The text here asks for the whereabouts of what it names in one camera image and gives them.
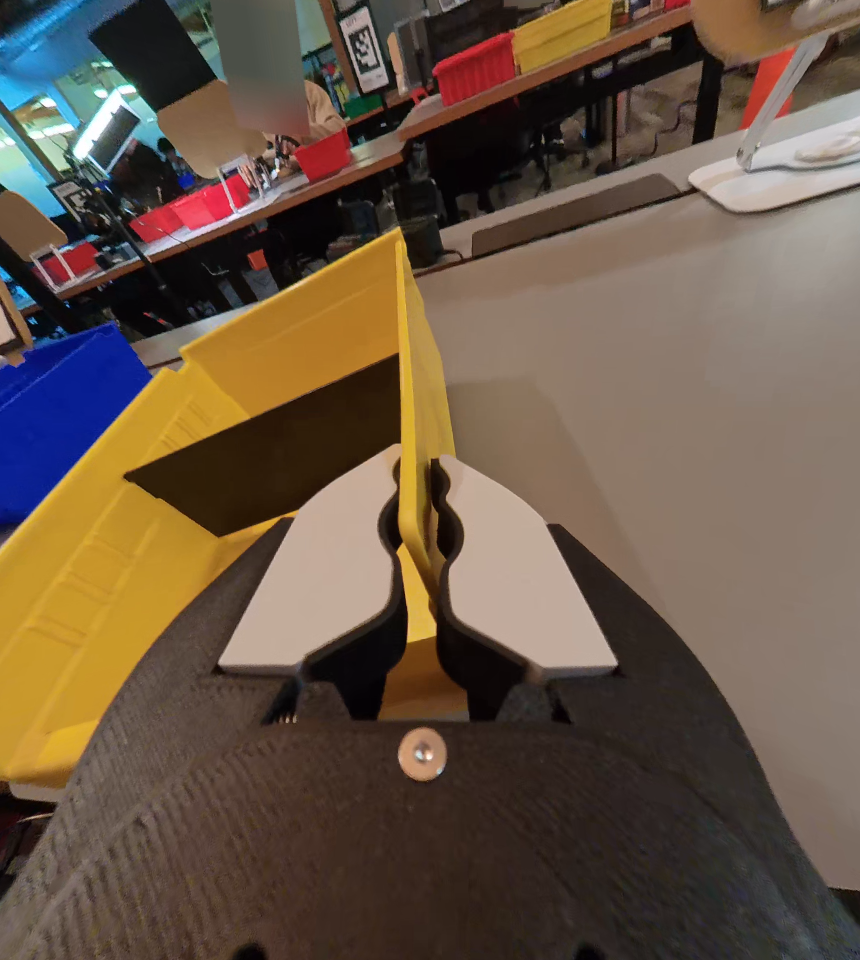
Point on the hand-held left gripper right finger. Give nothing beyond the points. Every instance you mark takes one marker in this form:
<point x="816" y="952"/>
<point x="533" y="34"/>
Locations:
<point x="520" y="592"/>

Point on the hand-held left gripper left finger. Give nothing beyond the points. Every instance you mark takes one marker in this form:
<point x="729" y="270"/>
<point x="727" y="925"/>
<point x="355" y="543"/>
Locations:
<point x="317" y="585"/>

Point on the divided yellow plastic bin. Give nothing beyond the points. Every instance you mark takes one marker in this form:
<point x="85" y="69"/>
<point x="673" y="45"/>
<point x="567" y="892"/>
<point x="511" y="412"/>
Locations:
<point x="100" y="600"/>

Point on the grey desk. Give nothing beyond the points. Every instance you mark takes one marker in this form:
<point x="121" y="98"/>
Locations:
<point x="662" y="450"/>

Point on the long background desk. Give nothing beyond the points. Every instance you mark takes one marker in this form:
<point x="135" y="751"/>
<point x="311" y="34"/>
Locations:
<point x="250" y="217"/>

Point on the wooden-edged background desk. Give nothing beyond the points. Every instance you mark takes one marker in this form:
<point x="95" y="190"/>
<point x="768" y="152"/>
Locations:
<point x="550" y="82"/>

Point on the blue plastic bin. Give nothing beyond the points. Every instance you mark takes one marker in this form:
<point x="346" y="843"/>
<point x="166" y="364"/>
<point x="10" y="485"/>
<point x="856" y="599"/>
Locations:
<point x="25" y="420"/>

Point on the black light stand pole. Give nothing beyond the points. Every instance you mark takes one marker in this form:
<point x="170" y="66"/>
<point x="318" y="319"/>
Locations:
<point x="137" y="255"/>

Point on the black-white marker tag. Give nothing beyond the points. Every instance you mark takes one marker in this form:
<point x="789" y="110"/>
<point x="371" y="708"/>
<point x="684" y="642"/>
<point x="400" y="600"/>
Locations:
<point x="81" y="202"/>
<point x="362" y="45"/>

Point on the white light bar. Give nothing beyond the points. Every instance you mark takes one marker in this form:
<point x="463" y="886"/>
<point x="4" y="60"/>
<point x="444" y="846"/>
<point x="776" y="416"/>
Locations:
<point x="107" y="131"/>

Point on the ribbed red plastic bin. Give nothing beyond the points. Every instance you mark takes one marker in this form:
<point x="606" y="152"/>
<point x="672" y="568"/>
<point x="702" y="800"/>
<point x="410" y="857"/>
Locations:
<point x="475" y="71"/>

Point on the orange cone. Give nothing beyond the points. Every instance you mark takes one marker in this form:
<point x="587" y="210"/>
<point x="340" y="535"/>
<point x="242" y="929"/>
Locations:
<point x="767" y="90"/>

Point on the black steel post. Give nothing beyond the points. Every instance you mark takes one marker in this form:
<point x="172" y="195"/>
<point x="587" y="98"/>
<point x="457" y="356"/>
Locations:
<point x="32" y="277"/>

